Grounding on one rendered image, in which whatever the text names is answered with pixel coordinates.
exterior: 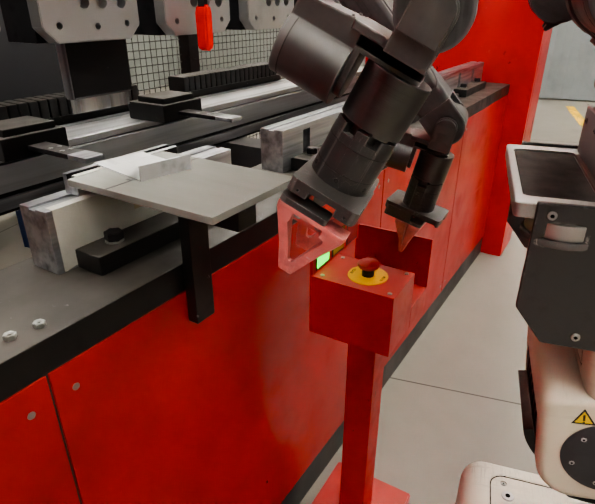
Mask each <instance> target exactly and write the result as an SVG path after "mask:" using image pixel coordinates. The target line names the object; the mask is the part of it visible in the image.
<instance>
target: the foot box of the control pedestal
mask: <svg viewBox="0 0 595 504"><path fill-rule="evenodd" d="M341 469H342V463H341V462H338V464H337V465H336V467H335V468H334V470H333V471H332V473H331V474H330V476H329V477H328V479H327V481H326V482H325V484H324V485H323V487H322V488H321V490H320V491H319V493H318V494H317V496H316V498H315V499H314V501H313V502H312V504H340V488H341ZM409 502H410V494H409V493H407V492H404V491H402V490H400V489H398V488H396V487H393V486H391V485H389V484H387V483H385V482H383V481H380V480H378V479H376V478H374V479H373V490H372V501H371V503H370V504H409Z"/></svg>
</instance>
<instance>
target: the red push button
mask: <svg viewBox="0 0 595 504"><path fill-rule="evenodd" d="M357 265H358V267H359V268H360V269H361V270H362V276H363V277H366V278H372V277H373V276H374V271H375V270H377V269H378V268H379V267H380V263H379V261H378V260H376V259H374V258H369V257H366V258H362V259H360V260H359V261H358V263H357Z"/></svg>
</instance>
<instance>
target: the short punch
mask: <svg viewBox="0 0 595 504"><path fill-rule="evenodd" d="M56 49H57V55H58V60H59V65H60V70H61V76H62V81H63V86H64V91H65V97H66V98H67V99H68V100H70V102H71V107H72V113H73V115H74V114H80V113H85V112H90V111H95V110H100V109H105V108H111V107H116V106H121V105H126V104H130V100H129V93H128V91H131V90H132V86H131V78H130V71H129V63H128V56H127V49H126V41H125V39H121V40H107V41H93V42H79V43H64V44H56Z"/></svg>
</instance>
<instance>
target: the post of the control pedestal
mask: <svg viewBox="0 0 595 504"><path fill-rule="evenodd" d="M384 360H385V356H383V355H380V354H377V353H374V352H371V351H368V350H365V349H362V348H359V347H356V346H353V345H350V344H348V356H347V375H346V394H345V413H344V432H343V450H342V469H341V488H340V504H370V503H371V501H372V490H373V479H374V468H375V457H376V446H377V436H378V425H379V414H380V403H381V392H382V381H383V370H384Z"/></svg>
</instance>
